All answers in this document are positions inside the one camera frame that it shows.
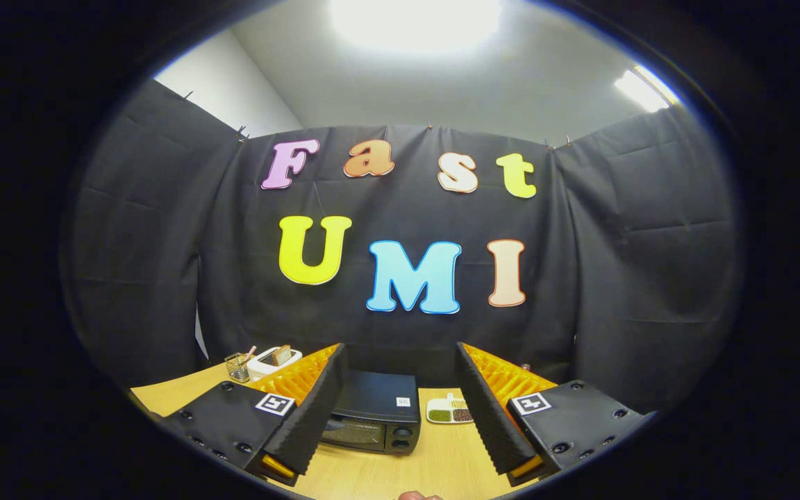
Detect wire mesh basket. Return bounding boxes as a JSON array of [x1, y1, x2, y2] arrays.
[[224, 352, 251, 384]]

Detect large ceiling light panel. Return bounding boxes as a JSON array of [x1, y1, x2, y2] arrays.
[[327, 0, 505, 51]]

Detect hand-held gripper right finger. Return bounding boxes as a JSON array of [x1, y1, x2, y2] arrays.
[[454, 340, 654, 487]]

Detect white bread toaster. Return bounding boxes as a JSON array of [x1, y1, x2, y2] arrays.
[[246, 345, 303, 381]]

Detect narrow ceiling light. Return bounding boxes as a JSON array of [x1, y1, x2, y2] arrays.
[[614, 66, 678, 113]]

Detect black toaster oven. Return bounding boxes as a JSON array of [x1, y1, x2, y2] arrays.
[[320, 369, 423, 456]]

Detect white divided bean dish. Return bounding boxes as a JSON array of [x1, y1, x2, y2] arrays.
[[426, 393, 474, 424]]

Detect black backdrop cloth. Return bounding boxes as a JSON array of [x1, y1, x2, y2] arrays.
[[60, 78, 744, 417]]

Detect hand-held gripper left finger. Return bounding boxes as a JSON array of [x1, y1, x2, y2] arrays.
[[160, 342, 349, 487]]

